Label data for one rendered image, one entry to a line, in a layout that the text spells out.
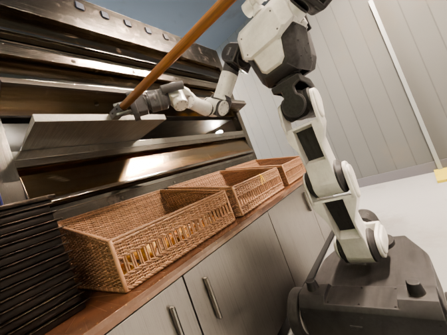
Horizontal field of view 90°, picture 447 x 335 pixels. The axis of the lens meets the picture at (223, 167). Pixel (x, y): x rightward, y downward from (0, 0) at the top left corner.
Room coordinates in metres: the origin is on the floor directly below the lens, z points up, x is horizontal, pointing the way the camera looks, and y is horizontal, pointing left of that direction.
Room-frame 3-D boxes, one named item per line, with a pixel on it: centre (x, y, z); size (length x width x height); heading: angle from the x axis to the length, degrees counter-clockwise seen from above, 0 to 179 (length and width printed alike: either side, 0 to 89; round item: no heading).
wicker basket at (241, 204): (1.45, 0.01, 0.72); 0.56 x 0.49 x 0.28; 143
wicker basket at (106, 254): (0.98, 0.38, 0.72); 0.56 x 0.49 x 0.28; 142
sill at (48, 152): (1.62, 0.25, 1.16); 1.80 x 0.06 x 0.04; 142
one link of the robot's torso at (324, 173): (1.00, -0.41, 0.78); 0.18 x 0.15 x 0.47; 52
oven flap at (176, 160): (1.60, 0.23, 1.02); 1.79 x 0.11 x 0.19; 142
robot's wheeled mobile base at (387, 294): (1.07, -0.47, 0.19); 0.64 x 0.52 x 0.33; 142
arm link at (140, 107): (0.94, 0.22, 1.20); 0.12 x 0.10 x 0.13; 107
